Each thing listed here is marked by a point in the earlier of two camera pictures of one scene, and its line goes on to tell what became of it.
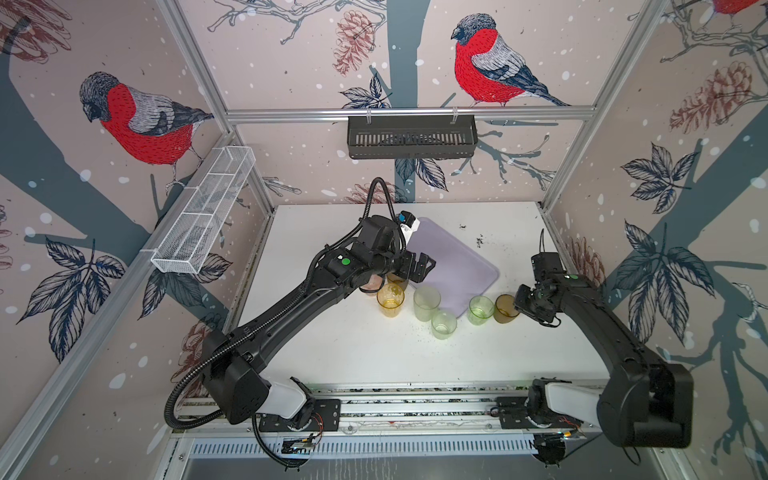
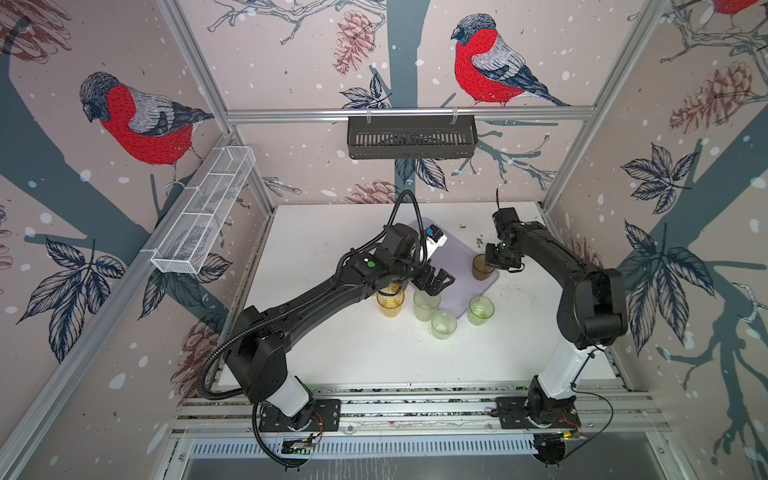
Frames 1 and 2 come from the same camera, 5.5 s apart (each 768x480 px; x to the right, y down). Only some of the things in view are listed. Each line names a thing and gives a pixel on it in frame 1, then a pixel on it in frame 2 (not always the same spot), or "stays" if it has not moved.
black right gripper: x=519 y=303 -> x=490 y=259
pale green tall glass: x=426 y=302 stays
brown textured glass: x=504 y=309 -> x=480 y=268
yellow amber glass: x=390 y=298 stays
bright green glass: x=480 y=309 stays
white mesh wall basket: x=187 y=243 stays
